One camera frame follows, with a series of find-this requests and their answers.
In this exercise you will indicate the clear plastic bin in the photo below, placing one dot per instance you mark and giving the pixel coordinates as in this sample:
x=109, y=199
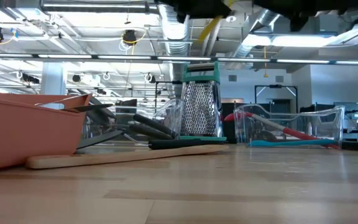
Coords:
x=331, y=124
x=172, y=115

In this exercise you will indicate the blue plastic spoon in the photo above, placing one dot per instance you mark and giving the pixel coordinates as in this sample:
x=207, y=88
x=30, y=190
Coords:
x=291, y=143

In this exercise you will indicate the wooden slotted spatula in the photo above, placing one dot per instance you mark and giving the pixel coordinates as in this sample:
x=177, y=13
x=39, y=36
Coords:
x=120, y=157

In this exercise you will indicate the orange plastic bin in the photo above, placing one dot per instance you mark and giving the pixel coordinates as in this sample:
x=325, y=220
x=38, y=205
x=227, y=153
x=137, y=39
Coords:
x=26, y=133

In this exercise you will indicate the teal steel box grater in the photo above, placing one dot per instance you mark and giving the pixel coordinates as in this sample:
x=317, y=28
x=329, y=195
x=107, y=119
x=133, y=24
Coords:
x=200, y=109

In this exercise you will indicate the background monitor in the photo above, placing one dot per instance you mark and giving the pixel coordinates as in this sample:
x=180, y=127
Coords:
x=348, y=109

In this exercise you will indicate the long ceiling light strip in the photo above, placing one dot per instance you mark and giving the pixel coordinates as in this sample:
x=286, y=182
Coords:
x=73, y=56

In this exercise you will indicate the white pillar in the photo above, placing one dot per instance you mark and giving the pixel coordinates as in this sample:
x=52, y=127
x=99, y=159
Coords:
x=53, y=81

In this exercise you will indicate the silver ventilation duct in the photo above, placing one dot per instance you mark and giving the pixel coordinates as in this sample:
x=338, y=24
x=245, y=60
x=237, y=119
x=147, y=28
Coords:
x=174, y=31

